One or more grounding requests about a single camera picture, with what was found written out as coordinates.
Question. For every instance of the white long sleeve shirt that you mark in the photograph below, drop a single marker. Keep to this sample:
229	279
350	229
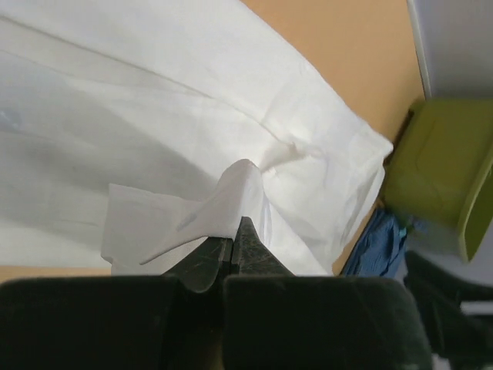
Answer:
131	130

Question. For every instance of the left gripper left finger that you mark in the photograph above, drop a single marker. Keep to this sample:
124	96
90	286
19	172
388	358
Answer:
207	265

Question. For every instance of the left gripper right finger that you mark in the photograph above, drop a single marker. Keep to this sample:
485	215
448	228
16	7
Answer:
250	256

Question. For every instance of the blue checked folded shirt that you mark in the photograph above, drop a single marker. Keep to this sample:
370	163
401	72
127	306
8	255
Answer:
380	249

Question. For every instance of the green plastic tub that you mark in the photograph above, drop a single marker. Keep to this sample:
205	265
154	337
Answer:
440	170

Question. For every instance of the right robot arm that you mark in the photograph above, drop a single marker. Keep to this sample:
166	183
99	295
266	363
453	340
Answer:
465	340

